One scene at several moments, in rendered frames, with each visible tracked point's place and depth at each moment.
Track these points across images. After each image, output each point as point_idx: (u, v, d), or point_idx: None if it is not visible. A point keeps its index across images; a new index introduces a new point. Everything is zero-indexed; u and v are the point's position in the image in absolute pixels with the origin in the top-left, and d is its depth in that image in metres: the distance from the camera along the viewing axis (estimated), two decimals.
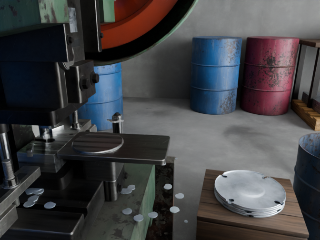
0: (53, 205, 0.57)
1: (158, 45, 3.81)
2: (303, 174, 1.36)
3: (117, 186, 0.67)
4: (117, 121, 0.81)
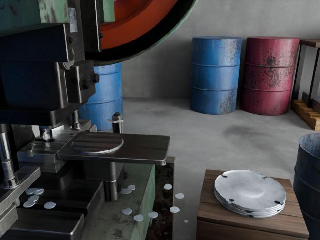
0: (53, 205, 0.57)
1: (158, 45, 3.81)
2: (303, 174, 1.36)
3: (117, 186, 0.67)
4: (117, 121, 0.81)
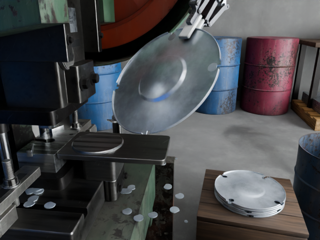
0: (53, 205, 0.57)
1: None
2: (303, 174, 1.36)
3: (117, 186, 0.67)
4: (117, 121, 0.81)
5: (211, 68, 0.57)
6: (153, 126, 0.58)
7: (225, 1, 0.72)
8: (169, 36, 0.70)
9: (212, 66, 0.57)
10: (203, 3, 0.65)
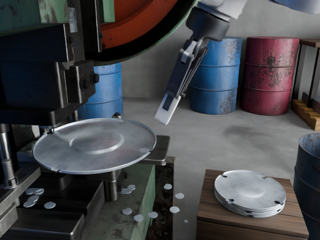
0: (53, 205, 0.57)
1: (158, 45, 3.81)
2: (303, 174, 1.36)
3: (117, 186, 0.67)
4: None
5: (143, 150, 0.63)
6: (66, 168, 0.56)
7: (187, 49, 0.48)
8: (120, 122, 0.79)
9: (144, 149, 0.64)
10: None
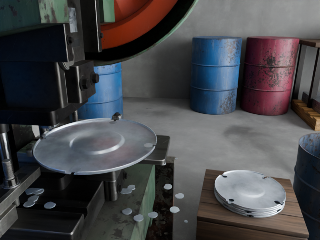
0: (53, 205, 0.57)
1: (158, 45, 3.81)
2: (303, 174, 1.36)
3: (117, 186, 0.67)
4: None
5: (147, 145, 0.66)
6: (80, 170, 0.56)
7: None
8: (111, 122, 0.80)
9: (148, 145, 0.66)
10: None
